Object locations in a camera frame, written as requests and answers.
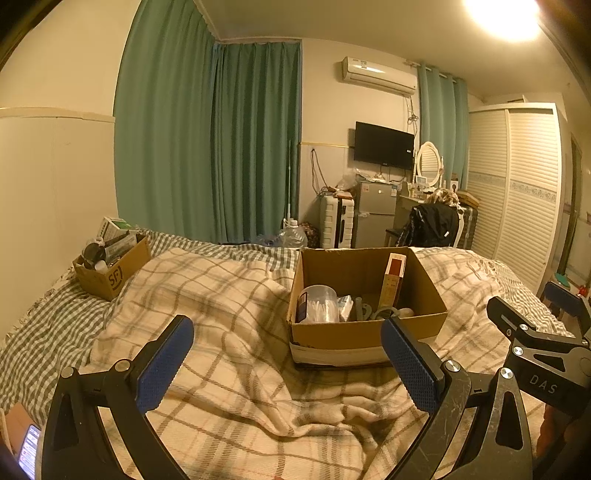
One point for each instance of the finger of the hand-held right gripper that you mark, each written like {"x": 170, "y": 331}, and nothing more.
{"x": 568, "y": 302}
{"x": 508, "y": 316}

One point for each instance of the oval white vanity mirror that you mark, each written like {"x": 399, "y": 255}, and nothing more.
{"x": 427, "y": 161}

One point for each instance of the grey small fridge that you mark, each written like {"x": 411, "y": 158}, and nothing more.
{"x": 375, "y": 212}

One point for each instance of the dark round item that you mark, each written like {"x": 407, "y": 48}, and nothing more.
{"x": 93, "y": 253}

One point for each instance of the wide green curtain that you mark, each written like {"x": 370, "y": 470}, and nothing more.
{"x": 161, "y": 129}

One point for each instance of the narrow green curtain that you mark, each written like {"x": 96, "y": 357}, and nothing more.
{"x": 443, "y": 124}

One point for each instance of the clear jar of cotton swabs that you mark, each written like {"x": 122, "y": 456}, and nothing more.
{"x": 318, "y": 304}

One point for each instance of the white ribbed suitcase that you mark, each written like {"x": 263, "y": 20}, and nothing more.
{"x": 337, "y": 221}

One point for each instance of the large cardboard box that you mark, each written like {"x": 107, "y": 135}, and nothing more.
{"x": 364, "y": 334}

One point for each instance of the red bottle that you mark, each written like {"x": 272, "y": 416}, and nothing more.
{"x": 585, "y": 291}

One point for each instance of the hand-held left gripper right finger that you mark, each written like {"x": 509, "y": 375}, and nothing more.
{"x": 408, "y": 364}

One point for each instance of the white air conditioner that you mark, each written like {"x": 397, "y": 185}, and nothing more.
{"x": 376, "y": 74}

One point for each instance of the black wall television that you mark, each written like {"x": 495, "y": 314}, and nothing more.
{"x": 383, "y": 144}

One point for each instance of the black jacket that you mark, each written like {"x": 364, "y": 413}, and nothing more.
{"x": 431, "y": 226}

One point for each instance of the white louvred wardrobe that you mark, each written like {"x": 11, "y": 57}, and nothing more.
{"x": 517, "y": 189}

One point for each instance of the clear water jug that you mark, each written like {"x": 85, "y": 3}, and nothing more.
{"x": 292, "y": 236}

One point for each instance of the red white medicine box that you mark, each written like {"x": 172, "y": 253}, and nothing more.
{"x": 393, "y": 279}

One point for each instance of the dark patterned suitcase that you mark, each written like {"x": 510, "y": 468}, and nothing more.
{"x": 468, "y": 226}

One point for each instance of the person's right hand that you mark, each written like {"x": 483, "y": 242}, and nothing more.
{"x": 549, "y": 429}

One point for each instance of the white green carton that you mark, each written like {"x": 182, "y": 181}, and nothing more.
{"x": 117, "y": 226}

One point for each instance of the beige plaid blanket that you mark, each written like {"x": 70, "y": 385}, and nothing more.
{"x": 217, "y": 323}

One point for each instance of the green gingham bed sheet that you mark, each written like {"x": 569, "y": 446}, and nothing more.
{"x": 51, "y": 323}

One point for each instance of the white thin pole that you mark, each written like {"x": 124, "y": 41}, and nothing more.
{"x": 288, "y": 180}

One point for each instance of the small printed cardboard box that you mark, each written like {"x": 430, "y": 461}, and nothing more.
{"x": 115, "y": 272}

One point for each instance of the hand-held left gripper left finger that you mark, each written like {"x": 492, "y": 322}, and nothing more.
{"x": 164, "y": 364}

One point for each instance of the smartphone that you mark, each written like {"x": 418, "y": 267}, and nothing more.
{"x": 31, "y": 450}

